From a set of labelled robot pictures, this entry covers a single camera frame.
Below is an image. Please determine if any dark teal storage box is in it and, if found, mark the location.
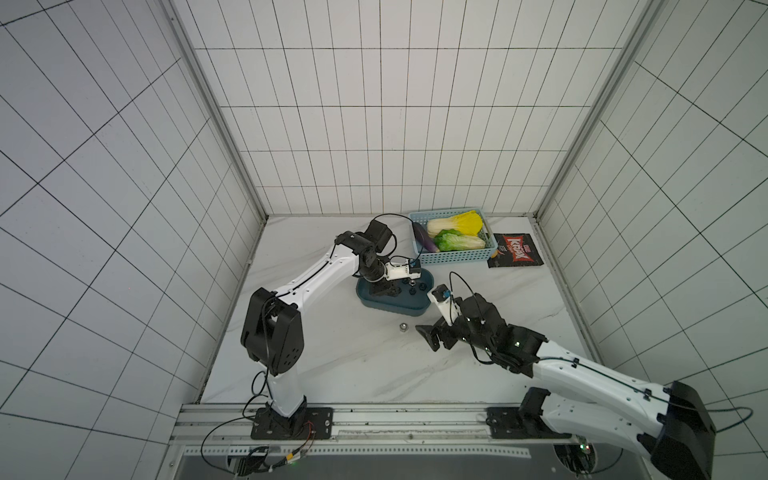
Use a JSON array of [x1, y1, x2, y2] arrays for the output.
[[356, 269, 434, 317]]

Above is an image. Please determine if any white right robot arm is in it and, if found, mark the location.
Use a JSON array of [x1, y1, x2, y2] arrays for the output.
[[416, 285, 717, 479]]

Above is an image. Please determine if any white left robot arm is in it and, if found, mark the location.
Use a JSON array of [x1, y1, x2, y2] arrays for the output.
[[240, 220, 393, 419]]

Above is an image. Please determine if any purple eggplant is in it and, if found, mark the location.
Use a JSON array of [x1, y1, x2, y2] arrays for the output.
[[412, 222, 440, 253]]

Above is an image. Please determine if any light blue perforated basket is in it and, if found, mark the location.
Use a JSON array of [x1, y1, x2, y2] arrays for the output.
[[408, 207, 498, 264]]

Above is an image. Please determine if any green lettuce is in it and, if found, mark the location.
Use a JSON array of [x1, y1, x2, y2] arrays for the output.
[[433, 229, 486, 252]]

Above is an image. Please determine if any black Kray chips bag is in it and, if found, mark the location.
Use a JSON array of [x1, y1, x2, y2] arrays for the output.
[[487, 233, 544, 268]]

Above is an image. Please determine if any yellow napa cabbage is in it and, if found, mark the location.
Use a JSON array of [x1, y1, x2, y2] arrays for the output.
[[427, 210, 483, 237]]

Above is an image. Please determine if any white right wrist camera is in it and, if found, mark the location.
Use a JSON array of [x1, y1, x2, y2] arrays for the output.
[[428, 284, 462, 326]]

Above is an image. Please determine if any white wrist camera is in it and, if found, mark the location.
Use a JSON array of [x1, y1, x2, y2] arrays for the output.
[[385, 259, 422, 282], [428, 284, 462, 326]]

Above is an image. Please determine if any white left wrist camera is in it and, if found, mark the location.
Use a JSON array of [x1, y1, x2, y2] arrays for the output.
[[385, 259, 422, 282]]

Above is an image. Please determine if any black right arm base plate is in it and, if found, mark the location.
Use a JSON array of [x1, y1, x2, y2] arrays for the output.
[[485, 387, 571, 440]]

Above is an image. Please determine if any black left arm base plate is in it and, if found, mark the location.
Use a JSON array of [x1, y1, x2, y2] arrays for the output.
[[250, 406, 334, 441]]

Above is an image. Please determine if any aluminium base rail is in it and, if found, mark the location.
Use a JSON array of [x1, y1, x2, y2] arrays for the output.
[[158, 403, 601, 479]]

